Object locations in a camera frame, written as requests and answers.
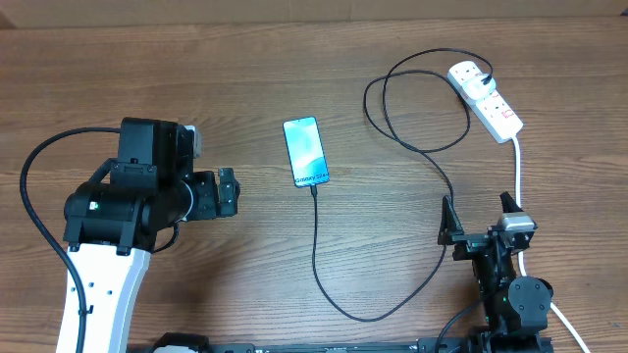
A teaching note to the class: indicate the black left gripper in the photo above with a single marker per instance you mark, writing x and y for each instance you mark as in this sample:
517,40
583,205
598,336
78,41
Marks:
208,205

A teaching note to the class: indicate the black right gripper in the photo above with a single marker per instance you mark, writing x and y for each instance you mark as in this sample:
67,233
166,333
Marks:
470,243

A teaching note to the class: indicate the blue Samsung Galaxy smartphone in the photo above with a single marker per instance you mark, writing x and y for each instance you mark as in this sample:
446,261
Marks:
305,152

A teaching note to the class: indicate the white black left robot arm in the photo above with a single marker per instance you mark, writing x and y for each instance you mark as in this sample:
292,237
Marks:
112,221

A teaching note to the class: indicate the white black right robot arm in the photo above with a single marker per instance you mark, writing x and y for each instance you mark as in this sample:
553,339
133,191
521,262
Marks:
516,306

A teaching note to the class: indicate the white USB charger adapter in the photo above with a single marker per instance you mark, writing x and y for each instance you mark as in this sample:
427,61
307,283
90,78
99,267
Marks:
479,87

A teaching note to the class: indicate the white power strip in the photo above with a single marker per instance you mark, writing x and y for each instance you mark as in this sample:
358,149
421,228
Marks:
493,111

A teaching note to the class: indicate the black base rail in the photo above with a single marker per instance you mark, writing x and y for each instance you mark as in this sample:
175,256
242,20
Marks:
422,345

